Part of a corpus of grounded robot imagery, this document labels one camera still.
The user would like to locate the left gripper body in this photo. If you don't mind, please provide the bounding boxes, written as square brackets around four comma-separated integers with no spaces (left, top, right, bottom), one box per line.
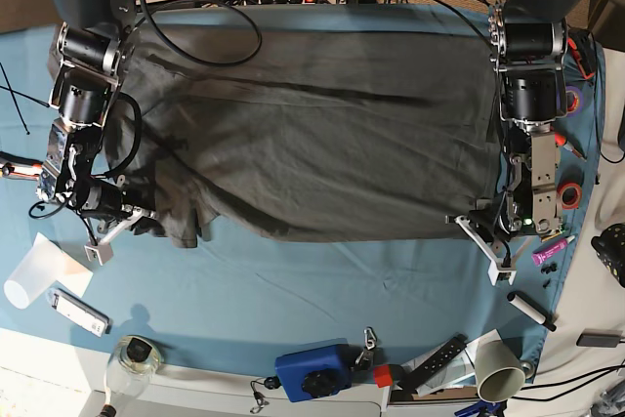
[468,207,535,253]

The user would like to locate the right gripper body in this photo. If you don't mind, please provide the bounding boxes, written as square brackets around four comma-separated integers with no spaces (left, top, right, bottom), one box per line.
[72,182,156,231]

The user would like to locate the grey T-shirt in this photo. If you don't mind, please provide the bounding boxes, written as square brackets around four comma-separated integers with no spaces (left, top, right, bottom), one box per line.
[48,28,507,248]

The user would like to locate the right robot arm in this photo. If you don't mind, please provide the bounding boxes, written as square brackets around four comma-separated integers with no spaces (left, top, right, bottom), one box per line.
[36,0,162,232]

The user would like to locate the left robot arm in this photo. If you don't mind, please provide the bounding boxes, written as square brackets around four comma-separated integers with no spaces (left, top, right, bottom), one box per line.
[469,0,579,243]

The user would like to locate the purple glue tube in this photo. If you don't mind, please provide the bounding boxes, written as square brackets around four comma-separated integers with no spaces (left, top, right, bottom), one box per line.
[531,235,575,266]

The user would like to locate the orange tape roll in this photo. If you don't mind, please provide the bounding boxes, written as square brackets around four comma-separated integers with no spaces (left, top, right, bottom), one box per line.
[558,182,582,210]

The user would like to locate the white paper sheet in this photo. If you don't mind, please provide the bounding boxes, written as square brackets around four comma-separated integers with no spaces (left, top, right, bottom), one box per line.
[31,233,93,298]

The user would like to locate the white marker black cap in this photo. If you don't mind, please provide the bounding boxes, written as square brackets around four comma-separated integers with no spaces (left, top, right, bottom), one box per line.
[507,292,557,332]

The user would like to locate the translucent plastic cup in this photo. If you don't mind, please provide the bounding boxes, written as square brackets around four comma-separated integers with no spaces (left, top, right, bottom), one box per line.
[3,247,55,310]

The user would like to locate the orange black utility knife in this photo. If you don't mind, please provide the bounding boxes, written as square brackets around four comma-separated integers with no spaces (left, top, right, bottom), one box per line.
[0,151,42,181]

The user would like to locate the white labelled box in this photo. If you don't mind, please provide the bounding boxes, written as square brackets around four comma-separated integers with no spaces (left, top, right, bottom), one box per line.
[46,288,110,337]

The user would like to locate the blue tablecloth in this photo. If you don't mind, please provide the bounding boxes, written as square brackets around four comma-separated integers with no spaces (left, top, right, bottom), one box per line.
[1,26,577,376]

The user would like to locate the black remote control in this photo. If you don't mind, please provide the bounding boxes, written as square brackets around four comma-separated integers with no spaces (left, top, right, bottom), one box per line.
[397,336,467,392]

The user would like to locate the purple tape roll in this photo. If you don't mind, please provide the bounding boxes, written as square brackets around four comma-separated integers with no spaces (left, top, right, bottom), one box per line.
[566,85,584,116]

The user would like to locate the clear glass bottle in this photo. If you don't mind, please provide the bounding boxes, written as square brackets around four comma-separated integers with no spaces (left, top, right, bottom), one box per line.
[99,335,162,417]

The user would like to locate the grey green mug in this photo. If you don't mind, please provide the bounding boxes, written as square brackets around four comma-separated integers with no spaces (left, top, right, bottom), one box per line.
[475,341,526,403]

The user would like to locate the silver carabiner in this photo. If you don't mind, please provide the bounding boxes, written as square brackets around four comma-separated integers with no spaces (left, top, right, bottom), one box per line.
[363,326,377,351]

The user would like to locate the red cube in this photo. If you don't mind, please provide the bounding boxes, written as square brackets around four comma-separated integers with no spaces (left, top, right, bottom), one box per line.
[373,364,395,388]

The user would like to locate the orange black tool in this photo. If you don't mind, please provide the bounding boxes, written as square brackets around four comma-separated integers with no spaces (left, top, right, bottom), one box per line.
[567,27,598,80]

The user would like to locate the blue box with black knob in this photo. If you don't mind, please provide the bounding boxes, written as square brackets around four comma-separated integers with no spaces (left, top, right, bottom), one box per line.
[274,344,353,402]

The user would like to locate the orange handle screwdriver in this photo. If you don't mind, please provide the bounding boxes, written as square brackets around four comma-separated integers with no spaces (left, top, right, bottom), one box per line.
[555,133,586,161]

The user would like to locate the black cable ties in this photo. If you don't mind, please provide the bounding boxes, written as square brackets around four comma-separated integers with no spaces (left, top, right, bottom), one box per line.
[0,63,50,136]

